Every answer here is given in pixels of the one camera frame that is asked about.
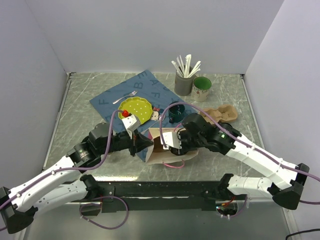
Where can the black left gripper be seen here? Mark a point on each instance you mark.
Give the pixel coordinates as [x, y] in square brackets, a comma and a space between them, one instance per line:
[138, 142]

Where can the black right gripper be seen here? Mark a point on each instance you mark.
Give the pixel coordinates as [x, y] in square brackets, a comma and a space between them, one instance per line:
[181, 134]

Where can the kraft paper cakes bag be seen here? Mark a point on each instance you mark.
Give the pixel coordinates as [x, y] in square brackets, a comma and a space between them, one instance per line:
[158, 154]

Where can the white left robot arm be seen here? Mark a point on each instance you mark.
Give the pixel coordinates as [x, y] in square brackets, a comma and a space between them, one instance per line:
[66, 181]

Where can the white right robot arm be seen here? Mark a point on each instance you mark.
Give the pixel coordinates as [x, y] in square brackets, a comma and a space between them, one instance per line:
[281, 181]

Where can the dark green mug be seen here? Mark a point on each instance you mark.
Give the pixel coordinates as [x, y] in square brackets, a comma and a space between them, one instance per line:
[176, 113]

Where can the yellow dotted plate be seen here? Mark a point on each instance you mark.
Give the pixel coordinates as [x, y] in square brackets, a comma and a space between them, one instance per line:
[138, 106]

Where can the silver fork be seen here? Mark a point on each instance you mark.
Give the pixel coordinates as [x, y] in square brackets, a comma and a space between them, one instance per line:
[126, 96]

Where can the grey straw holder cup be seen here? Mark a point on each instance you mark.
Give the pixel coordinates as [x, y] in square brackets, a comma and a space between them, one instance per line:
[183, 86]

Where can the green inside ceramic mug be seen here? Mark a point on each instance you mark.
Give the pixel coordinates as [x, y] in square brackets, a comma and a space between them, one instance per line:
[200, 88]

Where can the blue letter print cloth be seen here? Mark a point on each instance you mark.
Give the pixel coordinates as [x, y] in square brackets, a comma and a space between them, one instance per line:
[147, 87]

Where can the white wrapped straws bundle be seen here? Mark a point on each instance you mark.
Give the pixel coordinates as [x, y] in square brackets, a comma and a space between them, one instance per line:
[183, 67]

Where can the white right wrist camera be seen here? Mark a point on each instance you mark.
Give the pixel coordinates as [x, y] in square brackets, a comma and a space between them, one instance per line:
[171, 140]

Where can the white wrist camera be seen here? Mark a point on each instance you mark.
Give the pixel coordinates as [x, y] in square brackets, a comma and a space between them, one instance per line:
[171, 140]
[130, 121]

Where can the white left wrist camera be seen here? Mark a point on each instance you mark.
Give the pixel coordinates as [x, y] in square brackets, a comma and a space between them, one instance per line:
[130, 121]

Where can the silver cartoon handle spoon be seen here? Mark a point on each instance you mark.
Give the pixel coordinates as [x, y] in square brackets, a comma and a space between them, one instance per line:
[156, 121]

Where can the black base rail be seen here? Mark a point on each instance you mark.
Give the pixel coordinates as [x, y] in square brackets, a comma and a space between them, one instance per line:
[164, 195]

